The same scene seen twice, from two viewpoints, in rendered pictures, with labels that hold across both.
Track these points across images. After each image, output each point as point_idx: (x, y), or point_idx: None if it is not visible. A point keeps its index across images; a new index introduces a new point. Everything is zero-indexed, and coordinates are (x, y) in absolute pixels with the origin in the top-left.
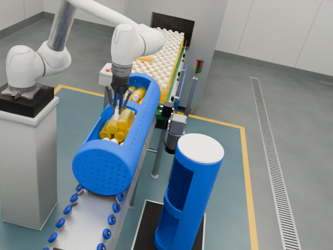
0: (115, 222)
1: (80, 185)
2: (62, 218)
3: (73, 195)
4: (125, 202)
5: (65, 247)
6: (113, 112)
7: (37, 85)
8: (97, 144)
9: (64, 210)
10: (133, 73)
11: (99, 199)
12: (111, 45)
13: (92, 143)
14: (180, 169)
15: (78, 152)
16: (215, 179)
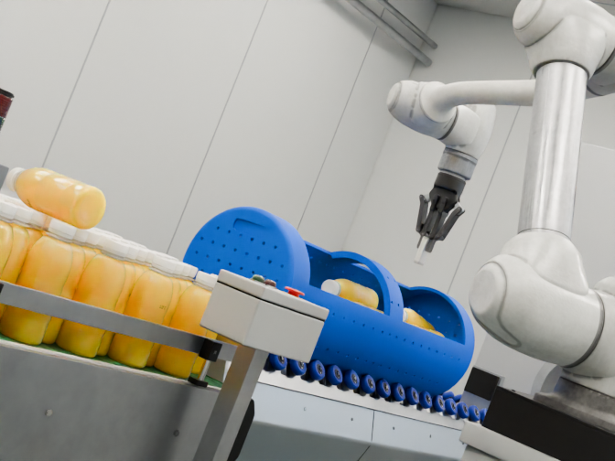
0: None
1: (440, 397)
2: (473, 405)
3: (451, 407)
4: None
5: (465, 421)
6: (431, 251)
7: (550, 393)
8: (451, 297)
9: (467, 413)
10: (282, 224)
11: (402, 402)
12: (490, 137)
13: (457, 303)
14: None
15: (472, 328)
16: None
